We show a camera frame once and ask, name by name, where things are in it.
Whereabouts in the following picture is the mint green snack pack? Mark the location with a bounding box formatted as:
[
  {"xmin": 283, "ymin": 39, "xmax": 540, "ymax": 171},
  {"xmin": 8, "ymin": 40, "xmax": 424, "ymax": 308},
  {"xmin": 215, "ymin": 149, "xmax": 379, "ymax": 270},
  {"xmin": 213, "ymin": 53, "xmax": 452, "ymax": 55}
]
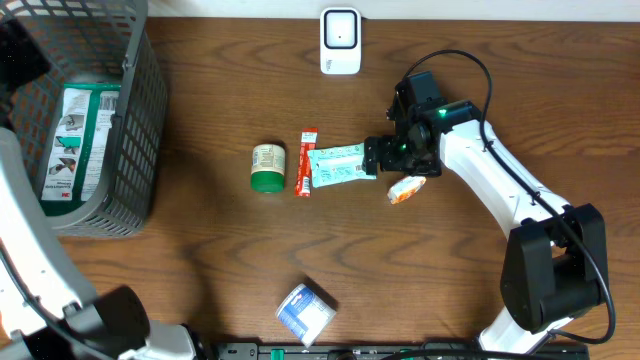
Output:
[{"xmin": 308, "ymin": 143, "xmax": 376, "ymax": 188}]

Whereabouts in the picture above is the orange small packet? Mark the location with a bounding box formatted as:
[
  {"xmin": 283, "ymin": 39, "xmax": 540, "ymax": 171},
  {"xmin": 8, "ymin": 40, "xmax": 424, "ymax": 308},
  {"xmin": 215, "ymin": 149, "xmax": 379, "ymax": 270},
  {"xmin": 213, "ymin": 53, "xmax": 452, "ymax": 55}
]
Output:
[{"xmin": 387, "ymin": 176, "xmax": 426, "ymax": 204}]

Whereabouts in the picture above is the red stick packet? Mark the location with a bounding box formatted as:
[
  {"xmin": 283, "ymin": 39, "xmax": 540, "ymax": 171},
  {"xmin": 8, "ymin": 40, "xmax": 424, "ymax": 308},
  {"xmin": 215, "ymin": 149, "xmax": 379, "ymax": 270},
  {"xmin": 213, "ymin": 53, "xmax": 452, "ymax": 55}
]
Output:
[{"xmin": 295, "ymin": 128, "xmax": 318, "ymax": 197}]

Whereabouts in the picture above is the green lid beige jar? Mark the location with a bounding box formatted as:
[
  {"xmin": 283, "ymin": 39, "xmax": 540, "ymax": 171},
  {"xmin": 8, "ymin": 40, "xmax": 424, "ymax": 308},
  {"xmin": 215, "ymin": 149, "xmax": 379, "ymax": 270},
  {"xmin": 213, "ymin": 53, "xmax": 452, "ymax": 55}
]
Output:
[{"xmin": 250, "ymin": 144, "xmax": 286, "ymax": 193}]

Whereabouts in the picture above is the blue white round tub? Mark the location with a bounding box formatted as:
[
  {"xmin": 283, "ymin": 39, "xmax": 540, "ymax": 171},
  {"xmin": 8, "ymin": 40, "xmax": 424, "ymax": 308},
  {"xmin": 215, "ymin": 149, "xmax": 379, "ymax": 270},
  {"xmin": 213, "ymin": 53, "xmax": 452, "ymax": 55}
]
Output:
[{"xmin": 275, "ymin": 284, "xmax": 336, "ymax": 347}]

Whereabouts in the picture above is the green 3M wipes pack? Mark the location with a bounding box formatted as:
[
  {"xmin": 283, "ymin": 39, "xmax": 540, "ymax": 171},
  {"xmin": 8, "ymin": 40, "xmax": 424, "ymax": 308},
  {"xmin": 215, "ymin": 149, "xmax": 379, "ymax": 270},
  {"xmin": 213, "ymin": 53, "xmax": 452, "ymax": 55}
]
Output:
[{"xmin": 40, "ymin": 83, "xmax": 121, "ymax": 216}]

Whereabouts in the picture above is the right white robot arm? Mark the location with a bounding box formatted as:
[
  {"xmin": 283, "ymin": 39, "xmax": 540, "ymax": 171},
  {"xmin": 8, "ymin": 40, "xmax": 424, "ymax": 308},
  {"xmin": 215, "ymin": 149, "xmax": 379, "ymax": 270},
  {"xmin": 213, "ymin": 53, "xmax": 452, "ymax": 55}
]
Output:
[{"xmin": 363, "ymin": 99, "xmax": 616, "ymax": 354}]

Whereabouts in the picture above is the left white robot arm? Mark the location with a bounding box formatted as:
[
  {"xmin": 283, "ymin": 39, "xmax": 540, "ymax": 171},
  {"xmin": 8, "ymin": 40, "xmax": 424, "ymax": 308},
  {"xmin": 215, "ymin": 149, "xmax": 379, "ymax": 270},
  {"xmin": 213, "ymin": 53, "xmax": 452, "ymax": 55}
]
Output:
[{"xmin": 1, "ymin": 18, "xmax": 269, "ymax": 359}]

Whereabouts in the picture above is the white barcode scanner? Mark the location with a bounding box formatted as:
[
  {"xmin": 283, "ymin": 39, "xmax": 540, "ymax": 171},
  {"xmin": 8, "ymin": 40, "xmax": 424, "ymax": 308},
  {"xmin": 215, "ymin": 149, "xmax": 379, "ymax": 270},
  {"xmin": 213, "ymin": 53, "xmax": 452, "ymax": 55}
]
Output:
[{"xmin": 320, "ymin": 7, "xmax": 362, "ymax": 75}]

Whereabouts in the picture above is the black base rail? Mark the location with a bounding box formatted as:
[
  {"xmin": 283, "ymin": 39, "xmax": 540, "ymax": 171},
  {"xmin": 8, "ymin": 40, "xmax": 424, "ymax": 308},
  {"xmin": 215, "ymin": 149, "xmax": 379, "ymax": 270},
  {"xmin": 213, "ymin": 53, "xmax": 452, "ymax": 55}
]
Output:
[{"xmin": 212, "ymin": 341, "xmax": 591, "ymax": 360}]

